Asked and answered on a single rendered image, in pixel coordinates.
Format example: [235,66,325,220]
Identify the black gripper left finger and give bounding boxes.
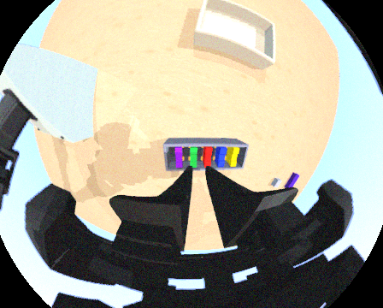
[109,165,192,251]

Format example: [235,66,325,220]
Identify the green fuse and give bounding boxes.
[189,147,197,168]

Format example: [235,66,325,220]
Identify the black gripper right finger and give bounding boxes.
[205,165,298,249]

